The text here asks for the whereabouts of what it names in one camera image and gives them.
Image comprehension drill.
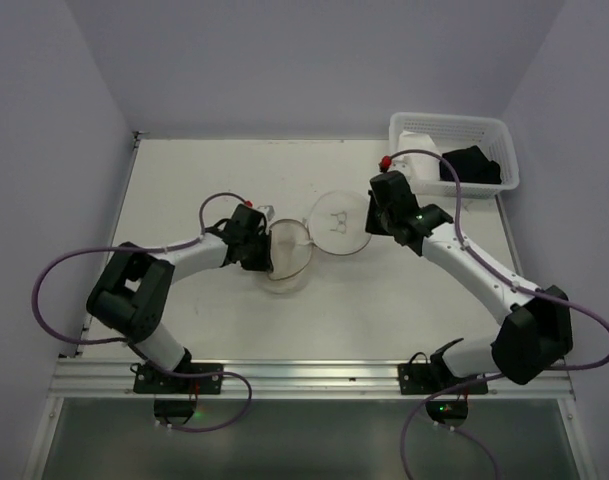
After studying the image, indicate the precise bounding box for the white bra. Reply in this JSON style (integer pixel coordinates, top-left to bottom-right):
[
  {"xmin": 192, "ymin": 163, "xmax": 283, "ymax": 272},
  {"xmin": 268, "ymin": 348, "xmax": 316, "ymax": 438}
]
[{"xmin": 393, "ymin": 130, "xmax": 440, "ymax": 182}]

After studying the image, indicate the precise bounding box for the black bra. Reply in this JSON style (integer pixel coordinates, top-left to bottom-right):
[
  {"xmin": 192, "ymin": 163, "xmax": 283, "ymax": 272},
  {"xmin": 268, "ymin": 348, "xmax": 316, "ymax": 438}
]
[{"xmin": 442, "ymin": 146, "xmax": 502, "ymax": 185}]

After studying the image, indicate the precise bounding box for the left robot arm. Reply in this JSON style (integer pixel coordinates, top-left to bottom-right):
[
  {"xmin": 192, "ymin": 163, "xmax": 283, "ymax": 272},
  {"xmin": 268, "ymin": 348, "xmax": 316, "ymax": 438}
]
[{"xmin": 86, "ymin": 204, "xmax": 273, "ymax": 378}]

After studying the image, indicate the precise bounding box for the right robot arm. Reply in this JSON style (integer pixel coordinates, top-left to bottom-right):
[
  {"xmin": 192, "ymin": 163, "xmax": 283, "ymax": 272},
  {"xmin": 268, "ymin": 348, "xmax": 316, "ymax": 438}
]
[{"xmin": 365, "ymin": 171, "xmax": 573, "ymax": 390}]

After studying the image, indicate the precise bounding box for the white plastic basket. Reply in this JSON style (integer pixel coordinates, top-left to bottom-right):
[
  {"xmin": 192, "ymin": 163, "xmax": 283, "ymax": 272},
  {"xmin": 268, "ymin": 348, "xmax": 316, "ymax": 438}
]
[{"xmin": 389, "ymin": 112, "xmax": 520, "ymax": 199}]

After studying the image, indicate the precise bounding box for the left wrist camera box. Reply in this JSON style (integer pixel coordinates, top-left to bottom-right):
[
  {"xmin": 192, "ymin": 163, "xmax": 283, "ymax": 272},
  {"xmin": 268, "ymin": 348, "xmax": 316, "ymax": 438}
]
[{"xmin": 257, "ymin": 205, "xmax": 275, "ymax": 221}]

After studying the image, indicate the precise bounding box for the aluminium rail frame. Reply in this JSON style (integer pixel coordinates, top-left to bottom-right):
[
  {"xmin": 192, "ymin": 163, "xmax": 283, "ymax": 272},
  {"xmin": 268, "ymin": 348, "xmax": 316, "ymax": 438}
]
[{"xmin": 21, "ymin": 130, "xmax": 583, "ymax": 480}]

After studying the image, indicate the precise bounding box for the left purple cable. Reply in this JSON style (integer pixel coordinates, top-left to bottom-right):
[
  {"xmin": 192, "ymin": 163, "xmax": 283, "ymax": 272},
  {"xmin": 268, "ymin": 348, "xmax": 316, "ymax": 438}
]
[{"xmin": 30, "ymin": 192, "xmax": 253, "ymax": 433}]

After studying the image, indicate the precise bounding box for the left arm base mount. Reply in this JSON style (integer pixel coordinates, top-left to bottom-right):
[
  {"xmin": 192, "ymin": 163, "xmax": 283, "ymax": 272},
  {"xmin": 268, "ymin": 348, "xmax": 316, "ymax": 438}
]
[{"xmin": 130, "ymin": 363, "xmax": 222, "ymax": 425}]

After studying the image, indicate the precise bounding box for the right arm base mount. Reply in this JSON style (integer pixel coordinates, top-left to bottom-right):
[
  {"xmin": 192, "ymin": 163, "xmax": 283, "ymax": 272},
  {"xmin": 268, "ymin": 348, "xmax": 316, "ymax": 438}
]
[{"xmin": 397, "ymin": 352, "xmax": 489, "ymax": 429}]

